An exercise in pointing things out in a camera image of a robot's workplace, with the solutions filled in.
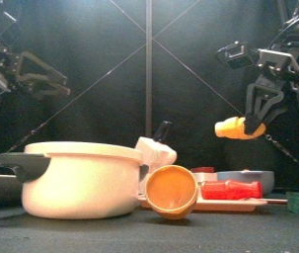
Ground yellow toy corn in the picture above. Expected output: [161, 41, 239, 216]
[213, 116, 267, 140]

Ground pale pink plate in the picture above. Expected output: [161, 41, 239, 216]
[137, 193, 269, 212]

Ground white pot lid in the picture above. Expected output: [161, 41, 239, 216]
[22, 140, 145, 164]

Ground grey bowl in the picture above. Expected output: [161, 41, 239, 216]
[215, 169, 276, 198]

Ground red and white small container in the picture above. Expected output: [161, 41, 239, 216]
[188, 166, 219, 184]

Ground red thin stick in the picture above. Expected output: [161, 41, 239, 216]
[257, 198, 288, 206]

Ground grey flat tray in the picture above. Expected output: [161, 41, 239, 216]
[0, 173, 24, 203]

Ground orange toy cup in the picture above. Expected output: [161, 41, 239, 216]
[144, 164, 200, 221]

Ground thin diagonal brace wire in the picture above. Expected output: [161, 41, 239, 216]
[0, 0, 201, 175]
[108, 0, 299, 181]

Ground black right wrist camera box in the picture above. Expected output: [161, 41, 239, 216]
[215, 41, 257, 70]

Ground black knife handle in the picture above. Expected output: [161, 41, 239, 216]
[151, 120, 173, 144]

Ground grey vertical frame pole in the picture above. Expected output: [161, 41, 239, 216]
[144, 0, 153, 138]

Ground white toy pot black handles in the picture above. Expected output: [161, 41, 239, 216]
[0, 141, 149, 220]

